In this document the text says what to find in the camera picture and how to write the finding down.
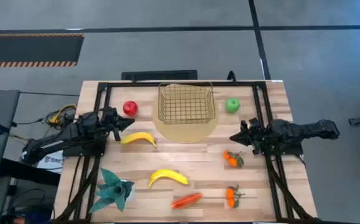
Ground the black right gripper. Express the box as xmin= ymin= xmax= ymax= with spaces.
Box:
xmin=229 ymin=118 xmax=263 ymax=156

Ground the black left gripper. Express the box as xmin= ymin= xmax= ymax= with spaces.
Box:
xmin=100 ymin=107 xmax=136 ymax=142

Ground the red toy apple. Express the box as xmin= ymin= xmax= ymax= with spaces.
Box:
xmin=122 ymin=100 xmax=139 ymax=116

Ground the yellow toy banana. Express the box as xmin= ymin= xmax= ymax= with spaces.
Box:
xmin=149 ymin=169 xmax=190 ymax=189
xmin=120 ymin=131 xmax=157 ymax=148

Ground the tangerine pair with leaves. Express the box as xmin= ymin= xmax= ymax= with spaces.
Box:
xmin=225 ymin=184 xmax=246 ymax=209
xmin=223 ymin=149 xmax=245 ymax=168

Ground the green toy apple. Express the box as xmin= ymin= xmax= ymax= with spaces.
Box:
xmin=225 ymin=97 xmax=241 ymax=114

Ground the gold wire basket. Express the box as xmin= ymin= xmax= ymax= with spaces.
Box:
xmin=157 ymin=82 xmax=216 ymax=125

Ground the toy watermelon slice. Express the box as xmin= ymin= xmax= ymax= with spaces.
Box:
xmin=170 ymin=192 xmax=204 ymax=210

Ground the black floor grille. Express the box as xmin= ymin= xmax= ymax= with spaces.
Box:
xmin=121 ymin=69 xmax=198 ymax=82

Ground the artificial green potted plant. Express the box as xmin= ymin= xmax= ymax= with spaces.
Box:
xmin=89 ymin=167 xmax=136 ymax=214

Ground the white printed paper sheet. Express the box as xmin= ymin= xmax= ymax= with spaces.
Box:
xmin=37 ymin=151 xmax=65 ymax=174

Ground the black crossbar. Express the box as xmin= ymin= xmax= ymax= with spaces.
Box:
xmin=0 ymin=157 xmax=62 ymax=187

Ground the black hazard-striped floor mat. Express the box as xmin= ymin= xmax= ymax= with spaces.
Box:
xmin=0 ymin=33 xmax=85 ymax=68

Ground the yellow cable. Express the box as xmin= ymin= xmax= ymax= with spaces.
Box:
xmin=49 ymin=104 xmax=78 ymax=124

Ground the black metal table frame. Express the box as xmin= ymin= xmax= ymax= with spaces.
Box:
xmin=53 ymin=81 xmax=320 ymax=223

